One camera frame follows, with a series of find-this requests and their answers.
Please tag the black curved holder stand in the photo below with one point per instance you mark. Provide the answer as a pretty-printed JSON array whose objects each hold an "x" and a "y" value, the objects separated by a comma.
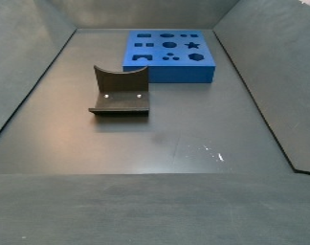
[{"x": 121, "y": 86}]

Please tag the blue shape sorter block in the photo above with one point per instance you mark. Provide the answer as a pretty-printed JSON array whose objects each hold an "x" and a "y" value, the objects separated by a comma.
[{"x": 175, "y": 55}]

